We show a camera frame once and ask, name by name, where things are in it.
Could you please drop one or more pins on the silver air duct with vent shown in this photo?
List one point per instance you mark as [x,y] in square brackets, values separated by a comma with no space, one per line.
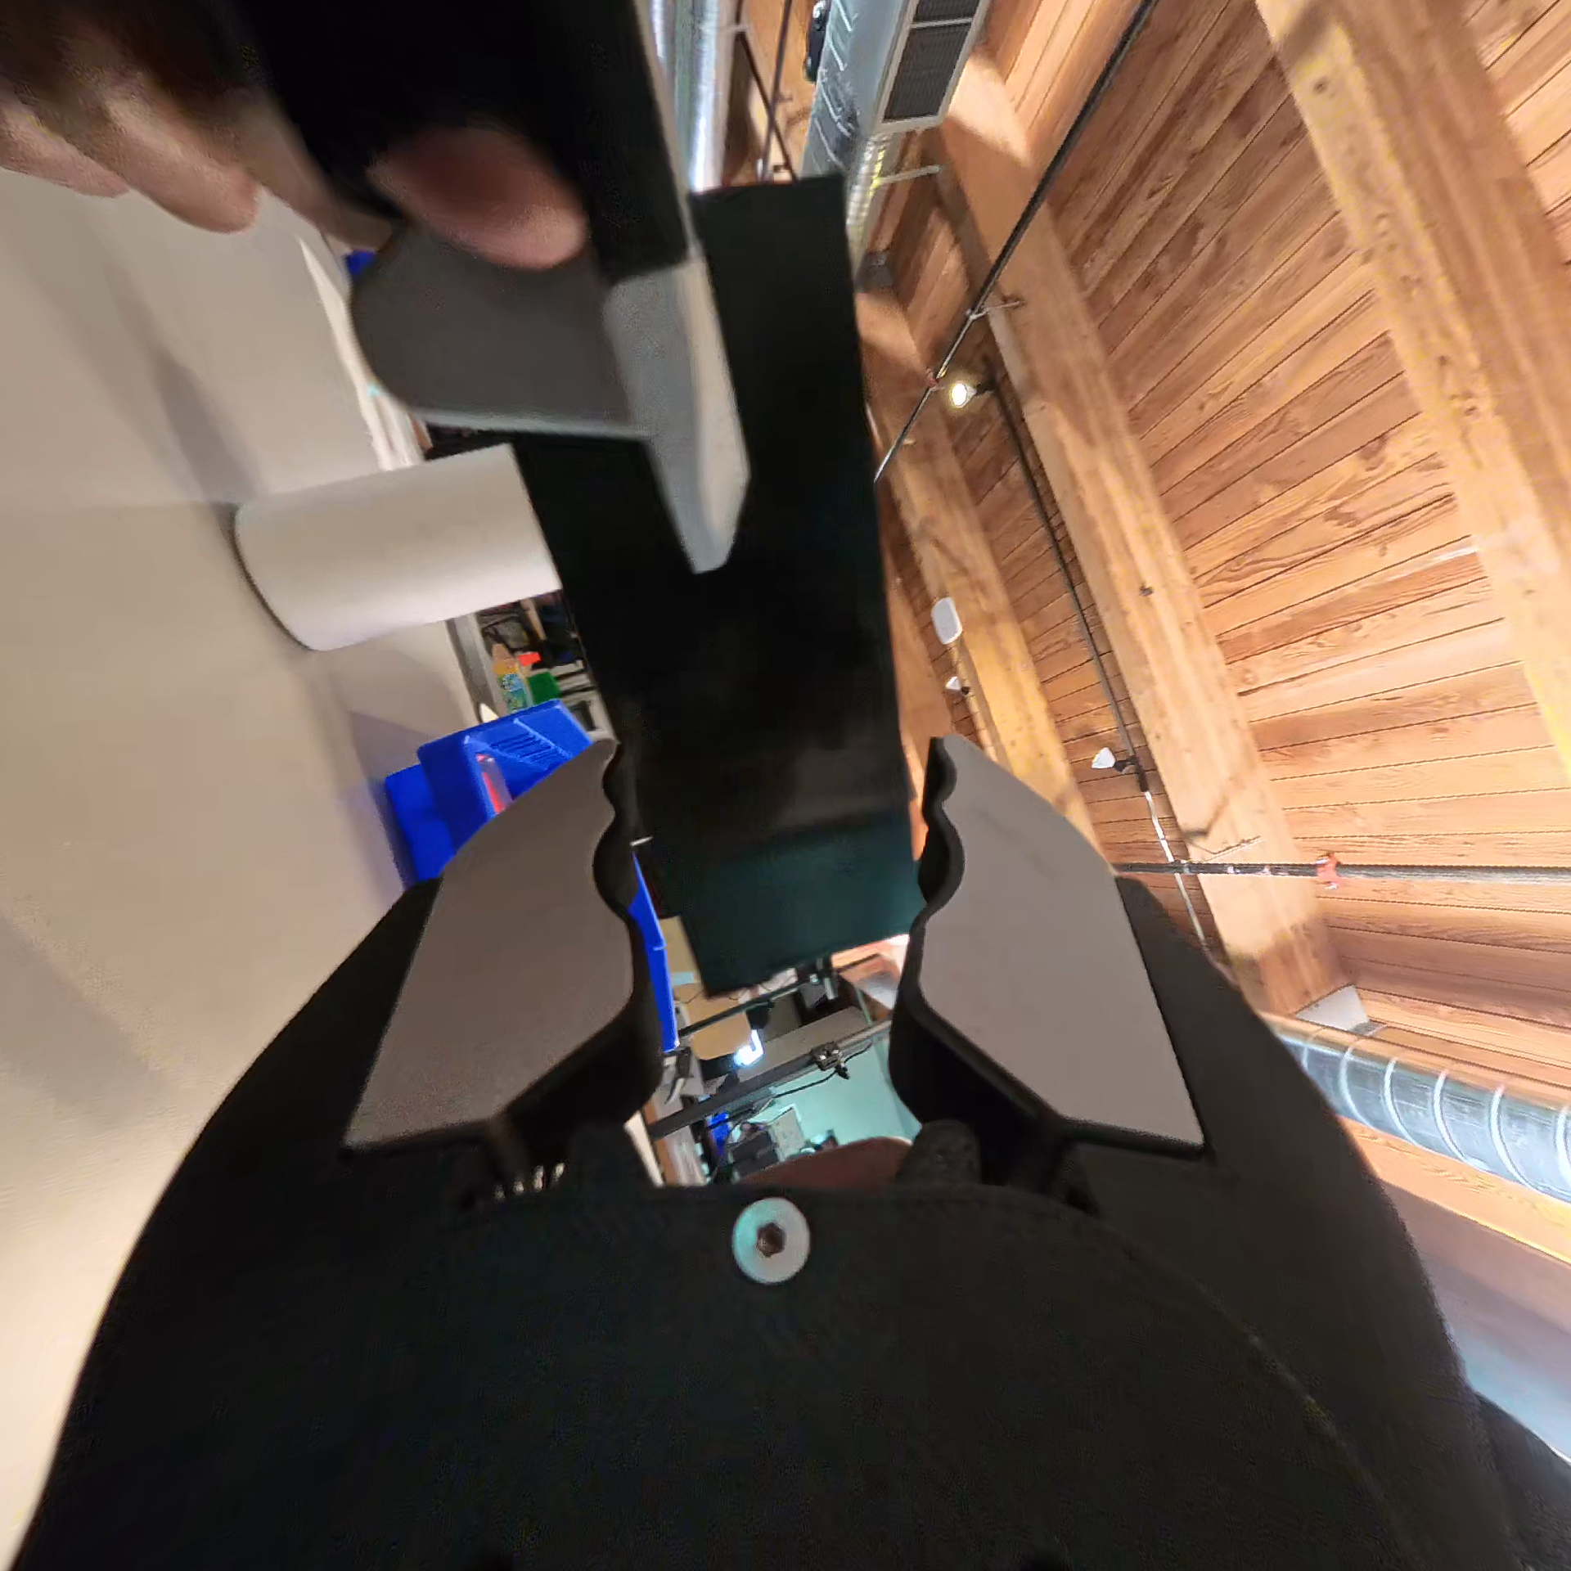
[910,62]

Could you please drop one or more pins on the ceiling spotlight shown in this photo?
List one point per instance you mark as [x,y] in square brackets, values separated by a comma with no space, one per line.
[959,393]

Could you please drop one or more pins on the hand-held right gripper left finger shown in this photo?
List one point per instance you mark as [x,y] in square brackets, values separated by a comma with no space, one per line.
[489,957]

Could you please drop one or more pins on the white track spotlight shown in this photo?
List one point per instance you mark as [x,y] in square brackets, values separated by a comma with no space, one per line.
[1106,760]

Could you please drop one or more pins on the blue plastic bin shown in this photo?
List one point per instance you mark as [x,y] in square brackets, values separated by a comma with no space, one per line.
[516,736]

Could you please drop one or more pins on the dark glossy sheet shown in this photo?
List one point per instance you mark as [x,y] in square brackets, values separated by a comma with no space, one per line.
[762,551]

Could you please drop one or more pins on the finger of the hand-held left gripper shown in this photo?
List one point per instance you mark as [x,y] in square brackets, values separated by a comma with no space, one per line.
[489,333]
[688,405]

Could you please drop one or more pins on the white plastic bottle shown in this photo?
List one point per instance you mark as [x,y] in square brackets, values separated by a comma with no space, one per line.
[394,551]

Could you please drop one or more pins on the person's left hand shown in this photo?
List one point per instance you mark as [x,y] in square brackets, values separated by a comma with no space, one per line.
[489,195]

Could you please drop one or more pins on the white ceiling access point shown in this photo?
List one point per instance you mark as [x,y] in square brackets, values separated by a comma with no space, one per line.
[945,620]

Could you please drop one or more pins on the silver spiral air duct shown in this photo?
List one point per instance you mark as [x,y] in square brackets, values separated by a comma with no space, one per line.
[700,86]
[1448,1104]

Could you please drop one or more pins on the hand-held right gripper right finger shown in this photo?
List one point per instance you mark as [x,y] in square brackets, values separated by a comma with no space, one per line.
[1044,957]

